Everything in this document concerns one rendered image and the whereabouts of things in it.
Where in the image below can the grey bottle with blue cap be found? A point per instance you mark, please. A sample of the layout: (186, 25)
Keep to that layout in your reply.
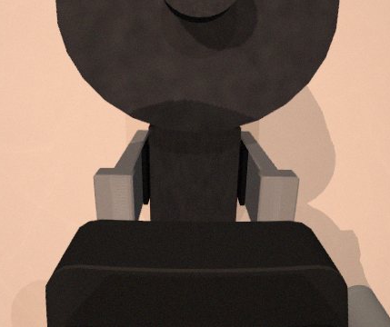
(364, 310)

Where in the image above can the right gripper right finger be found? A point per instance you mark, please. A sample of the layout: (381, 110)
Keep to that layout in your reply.
(268, 194)

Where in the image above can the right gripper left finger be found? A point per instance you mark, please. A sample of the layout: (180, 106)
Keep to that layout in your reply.
(121, 191)

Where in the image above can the blue kettle with black handle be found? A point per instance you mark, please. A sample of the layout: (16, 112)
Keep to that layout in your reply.
(196, 68)

